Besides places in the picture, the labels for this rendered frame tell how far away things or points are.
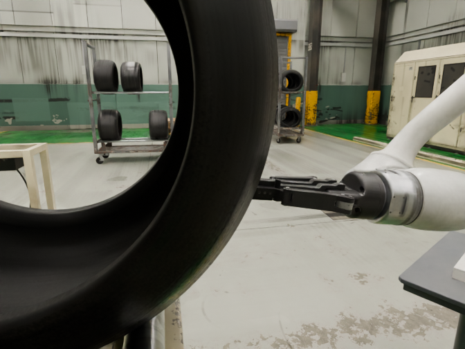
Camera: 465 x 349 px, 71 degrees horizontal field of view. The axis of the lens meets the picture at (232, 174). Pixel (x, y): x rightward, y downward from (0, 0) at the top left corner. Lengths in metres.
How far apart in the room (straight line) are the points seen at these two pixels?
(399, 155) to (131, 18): 11.17
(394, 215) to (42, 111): 11.65
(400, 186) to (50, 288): 0.52
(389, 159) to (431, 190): 0.16
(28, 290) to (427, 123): 0.76
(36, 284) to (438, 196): 0.60
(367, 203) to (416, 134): 0.29
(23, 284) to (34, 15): 11.70
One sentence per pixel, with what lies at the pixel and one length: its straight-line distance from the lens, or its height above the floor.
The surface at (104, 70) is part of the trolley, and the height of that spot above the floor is 1.50.
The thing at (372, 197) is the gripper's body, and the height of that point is 1.02.
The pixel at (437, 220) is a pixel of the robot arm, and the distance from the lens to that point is 0.60.
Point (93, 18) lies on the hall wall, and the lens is 11.77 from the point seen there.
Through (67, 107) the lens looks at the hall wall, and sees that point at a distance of 11.72.
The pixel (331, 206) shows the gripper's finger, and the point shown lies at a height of 1.02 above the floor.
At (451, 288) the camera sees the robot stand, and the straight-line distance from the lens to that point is 1.12.
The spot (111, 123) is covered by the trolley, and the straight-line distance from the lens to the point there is 5.73.
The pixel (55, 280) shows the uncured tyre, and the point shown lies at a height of 0.91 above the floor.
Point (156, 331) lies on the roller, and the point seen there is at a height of 0.92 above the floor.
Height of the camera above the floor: 1.17
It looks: 14 degrees down
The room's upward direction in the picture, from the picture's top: straight up
